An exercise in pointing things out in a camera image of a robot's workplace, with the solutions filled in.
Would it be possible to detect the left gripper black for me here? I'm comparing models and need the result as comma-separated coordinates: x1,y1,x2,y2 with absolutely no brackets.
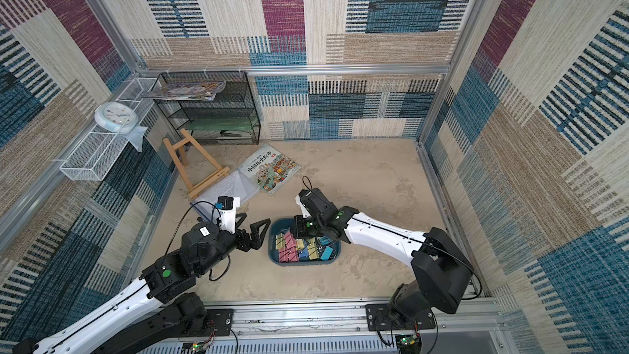
193,210,270,276

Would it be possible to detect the pink binder clip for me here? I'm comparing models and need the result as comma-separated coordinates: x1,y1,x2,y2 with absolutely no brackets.
278,248,293,263
287,247,300,262
284,231,296,250

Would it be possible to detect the yellow binder clip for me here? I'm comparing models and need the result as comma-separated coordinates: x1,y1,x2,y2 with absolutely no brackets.
305,239,318,254
309,248,320,261
275,233,286,251

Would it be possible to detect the yellow binder clip top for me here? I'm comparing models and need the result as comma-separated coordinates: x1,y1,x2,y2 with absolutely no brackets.
305,239,318,254

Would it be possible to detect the teal binder clip lone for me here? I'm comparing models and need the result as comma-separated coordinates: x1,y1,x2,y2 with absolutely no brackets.
320,247,334,261

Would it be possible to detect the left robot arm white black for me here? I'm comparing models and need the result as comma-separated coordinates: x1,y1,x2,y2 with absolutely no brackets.
12,213,271,353

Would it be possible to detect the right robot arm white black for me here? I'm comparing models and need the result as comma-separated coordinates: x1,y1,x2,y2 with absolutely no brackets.
292,188,476,329

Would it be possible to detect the teal plastic storage box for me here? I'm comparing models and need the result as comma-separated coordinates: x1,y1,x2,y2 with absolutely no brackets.
268,218,341,266

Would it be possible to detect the clear mesh document pouch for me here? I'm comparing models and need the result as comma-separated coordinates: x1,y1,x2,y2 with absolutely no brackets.
193,170,260,221

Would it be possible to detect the colourful Chinese history picture book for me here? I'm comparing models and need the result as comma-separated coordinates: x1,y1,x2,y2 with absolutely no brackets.
238,144,301,195

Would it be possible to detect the wooden tabletop easel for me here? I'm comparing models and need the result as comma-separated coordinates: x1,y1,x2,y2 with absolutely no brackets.
163,129,230,200

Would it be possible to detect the black stapler on shelf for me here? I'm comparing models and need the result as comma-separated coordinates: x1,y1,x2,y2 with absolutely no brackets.
219,129,253,139

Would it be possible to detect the black mesh shelf rack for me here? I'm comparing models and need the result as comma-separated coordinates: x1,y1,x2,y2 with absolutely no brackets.
151,70,261,145

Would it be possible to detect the magazine on rack top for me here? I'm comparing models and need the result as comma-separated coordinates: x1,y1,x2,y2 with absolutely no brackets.
140,81,227,101

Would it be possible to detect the white round clock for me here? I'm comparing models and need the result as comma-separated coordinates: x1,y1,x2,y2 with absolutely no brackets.
94,102,139,134

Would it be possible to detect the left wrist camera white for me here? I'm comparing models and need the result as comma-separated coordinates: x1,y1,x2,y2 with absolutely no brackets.
216,196,240,234

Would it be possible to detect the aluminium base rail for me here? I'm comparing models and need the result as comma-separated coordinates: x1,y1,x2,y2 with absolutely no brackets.
166,297,443,354

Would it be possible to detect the white wire wall basket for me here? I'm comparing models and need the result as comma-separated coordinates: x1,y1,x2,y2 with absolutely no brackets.
60,78,154,181

